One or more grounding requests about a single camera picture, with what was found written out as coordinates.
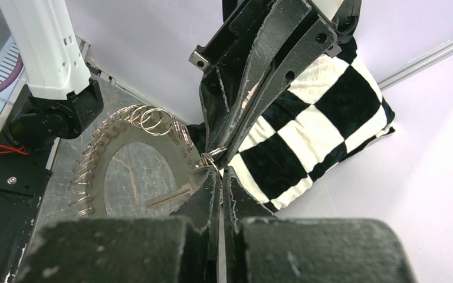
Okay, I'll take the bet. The black white checkered pillow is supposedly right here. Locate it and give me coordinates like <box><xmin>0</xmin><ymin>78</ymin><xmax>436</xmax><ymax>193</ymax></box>
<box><xmin>187</xmin><ymin>37</ymin><xmax>396</xmax><ymax>213</ymax></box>

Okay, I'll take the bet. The silver key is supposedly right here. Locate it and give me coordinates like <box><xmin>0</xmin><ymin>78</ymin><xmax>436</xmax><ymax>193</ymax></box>
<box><xmin>145</xmin><ymin>173</ymin><xmax>205</xmax><ymax>208</ymax></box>

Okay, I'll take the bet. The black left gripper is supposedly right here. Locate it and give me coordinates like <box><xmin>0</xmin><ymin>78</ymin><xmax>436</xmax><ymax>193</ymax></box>
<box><xmin>189</xmin><ymin>1</ymin><xmax>336</xmax><ymax>160</ymax></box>

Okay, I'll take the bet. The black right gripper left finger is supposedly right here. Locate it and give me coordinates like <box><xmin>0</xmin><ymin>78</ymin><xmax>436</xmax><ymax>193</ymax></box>
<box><xmin>15</xmin><ymin>167</ymin><xmax>221</xmax><ymax>282</ymax></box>

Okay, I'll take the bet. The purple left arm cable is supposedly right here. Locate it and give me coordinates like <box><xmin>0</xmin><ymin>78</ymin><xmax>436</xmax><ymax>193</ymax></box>
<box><xmin>0</xmin><ymin>54</ymin><xmax>25</xmax><ymax>106</ymax></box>

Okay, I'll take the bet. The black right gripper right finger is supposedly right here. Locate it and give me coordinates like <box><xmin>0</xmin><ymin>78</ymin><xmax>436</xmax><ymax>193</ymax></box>
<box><xmin>222</xmin><ymin>168</ymin><xmax>416</xmax><ymax>282</ymax></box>

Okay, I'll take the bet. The large ring of keyrings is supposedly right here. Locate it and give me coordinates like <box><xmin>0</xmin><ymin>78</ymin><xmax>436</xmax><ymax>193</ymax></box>
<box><xmin>68</xmin><ymin>104</ymin><xmax>212</xmax><ymax>218</ymax></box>

